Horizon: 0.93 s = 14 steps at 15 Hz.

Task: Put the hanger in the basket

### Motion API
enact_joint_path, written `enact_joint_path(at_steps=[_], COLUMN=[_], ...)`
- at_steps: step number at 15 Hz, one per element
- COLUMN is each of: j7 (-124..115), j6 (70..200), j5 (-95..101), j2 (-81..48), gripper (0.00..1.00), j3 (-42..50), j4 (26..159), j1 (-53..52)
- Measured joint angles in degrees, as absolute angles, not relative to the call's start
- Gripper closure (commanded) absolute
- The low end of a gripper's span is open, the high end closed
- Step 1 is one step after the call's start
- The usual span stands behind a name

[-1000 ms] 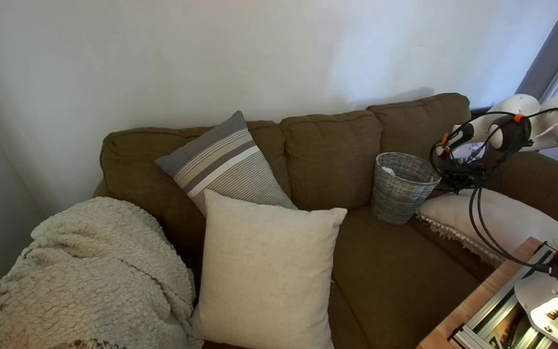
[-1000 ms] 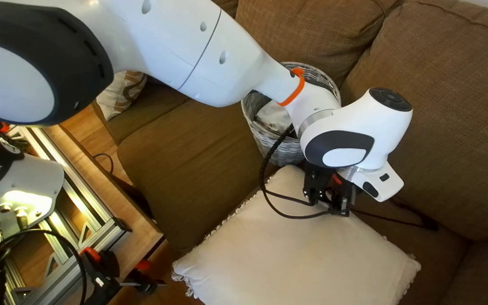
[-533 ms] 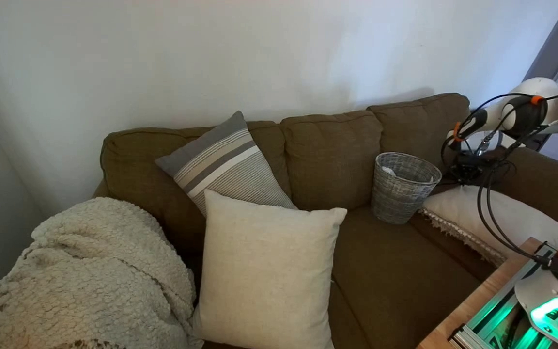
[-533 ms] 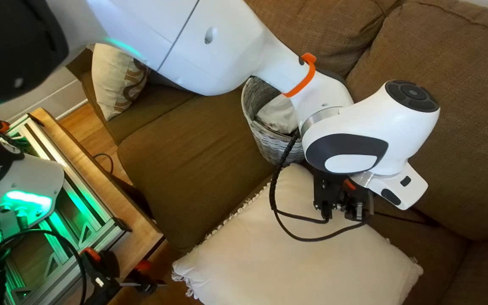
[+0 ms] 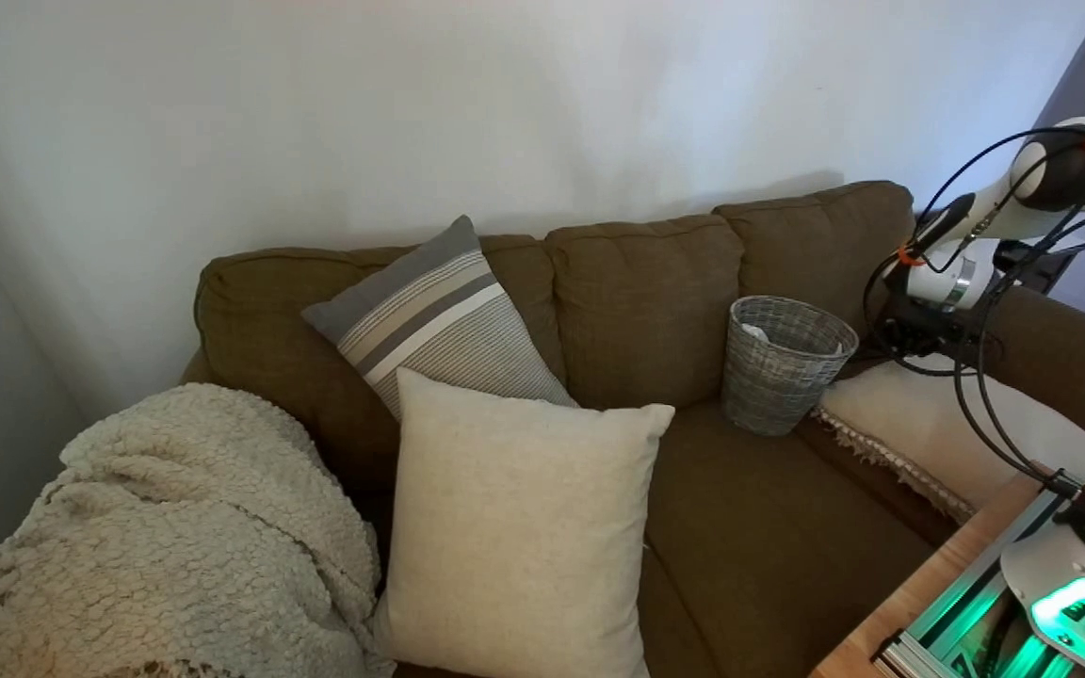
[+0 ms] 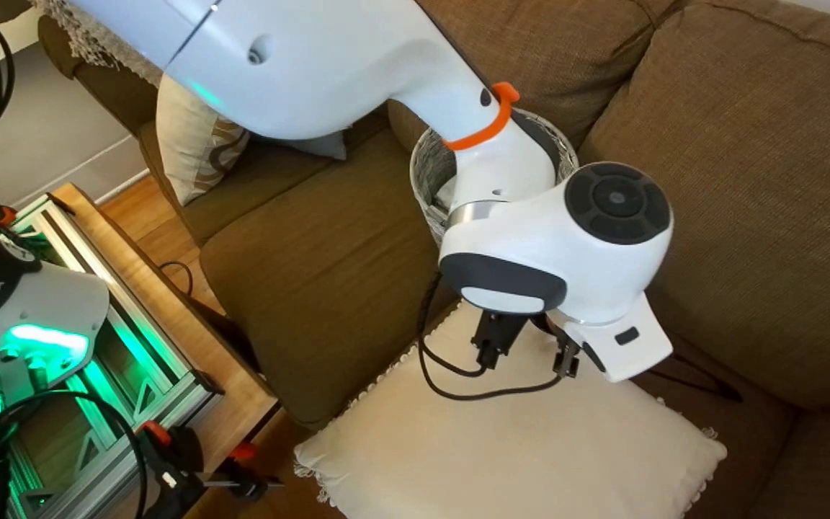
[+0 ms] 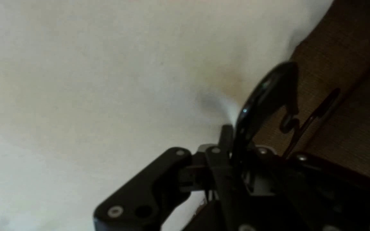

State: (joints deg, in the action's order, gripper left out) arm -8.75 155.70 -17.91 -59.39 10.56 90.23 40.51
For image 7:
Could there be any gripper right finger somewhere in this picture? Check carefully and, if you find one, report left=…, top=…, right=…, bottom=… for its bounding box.
left=238, top=145, right=370, bottom=231

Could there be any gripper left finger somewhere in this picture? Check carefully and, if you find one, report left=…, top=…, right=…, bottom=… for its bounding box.
left=93, top=124, right=237, bottom=231

